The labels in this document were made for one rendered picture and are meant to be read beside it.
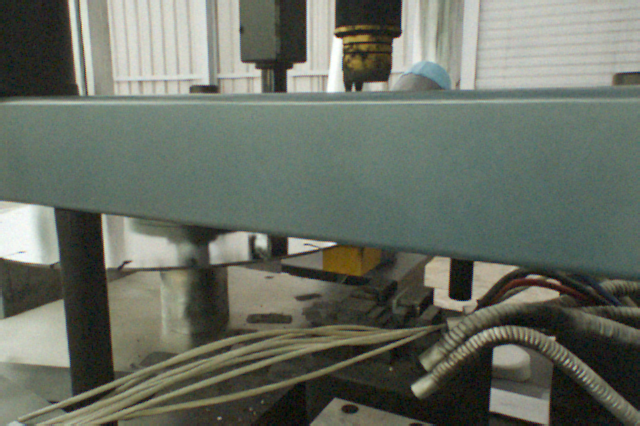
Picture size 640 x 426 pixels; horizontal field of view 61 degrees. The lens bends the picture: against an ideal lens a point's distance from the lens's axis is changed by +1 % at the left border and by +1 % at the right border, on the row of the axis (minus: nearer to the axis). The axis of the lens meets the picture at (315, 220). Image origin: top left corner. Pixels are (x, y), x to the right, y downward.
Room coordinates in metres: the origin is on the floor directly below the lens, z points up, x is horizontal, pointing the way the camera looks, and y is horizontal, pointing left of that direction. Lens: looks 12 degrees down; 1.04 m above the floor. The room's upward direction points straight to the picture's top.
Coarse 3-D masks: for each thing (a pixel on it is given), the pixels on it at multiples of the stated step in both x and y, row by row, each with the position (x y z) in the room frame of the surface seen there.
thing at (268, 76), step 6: (264, 72) 0.45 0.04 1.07; (270, 72) 0.45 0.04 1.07; (276, 72) 0.45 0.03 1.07; (282, 72) 0.45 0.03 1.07; (264, 78) 0.45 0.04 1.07; (270, 78) 0.45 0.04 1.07; (276, 78) 0.45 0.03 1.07; (282, 78) 0.45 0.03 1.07; (264, 84) 0.45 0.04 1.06; (270, 84) 0.45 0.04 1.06; (276, 84) 0.45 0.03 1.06; (282, 84) 0.45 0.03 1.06; (264, 90) 0.45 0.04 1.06; (270, 90) 0.45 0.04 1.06; (276, 90) 0.45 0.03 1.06; (282, 90) 0.45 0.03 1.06
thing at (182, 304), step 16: (160, 272) 0.45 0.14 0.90; (176, 272) 0.44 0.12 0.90; (192, 272) 0.44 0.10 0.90; (208, 272) 0.44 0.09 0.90; (224, 272) 0.46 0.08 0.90; (176, 288) 0.44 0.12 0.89; (192, 288) 0.44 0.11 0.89; (208, 288) 0.44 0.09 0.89; (224, 288) 0.46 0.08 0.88; (176, 304) 0.44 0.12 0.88; (192, 304) 0.44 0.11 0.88; (208, 304) 0.44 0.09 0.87; (224, 304) 0.46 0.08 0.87; (176, 320) 0.44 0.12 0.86; (192, 320) 0.44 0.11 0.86; (208, 320) 0.44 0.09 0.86; (224, 320) 0.46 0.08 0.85
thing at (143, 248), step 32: (0, 224) 0.42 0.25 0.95; (32, 224) 0.42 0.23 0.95; (128, 224) 0.42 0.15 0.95; (0, 256) 0.33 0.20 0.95; (32, 256) 0.33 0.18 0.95; (128, 256) 0.33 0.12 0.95; (160, 256) 0.33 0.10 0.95; (192, 256) 0.33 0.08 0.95; (224, 256) 0.33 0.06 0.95; (256, 256) 0.33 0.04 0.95; (288, 256) 0.33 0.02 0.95
